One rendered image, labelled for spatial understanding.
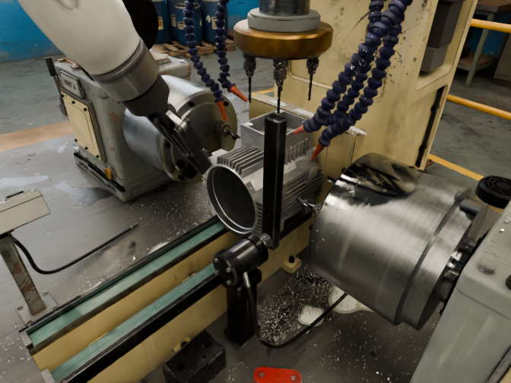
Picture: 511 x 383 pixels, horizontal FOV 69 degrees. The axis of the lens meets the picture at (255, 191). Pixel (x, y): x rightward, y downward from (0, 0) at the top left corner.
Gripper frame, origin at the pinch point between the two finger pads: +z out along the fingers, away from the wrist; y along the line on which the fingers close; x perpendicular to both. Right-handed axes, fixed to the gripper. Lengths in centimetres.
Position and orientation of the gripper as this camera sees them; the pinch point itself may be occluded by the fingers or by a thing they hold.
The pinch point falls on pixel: (197, 159)
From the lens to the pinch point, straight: 74.5
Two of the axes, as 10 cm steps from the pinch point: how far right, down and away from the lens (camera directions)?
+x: -6.1, 7.6, -2.3
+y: -7.2, -4.0, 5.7
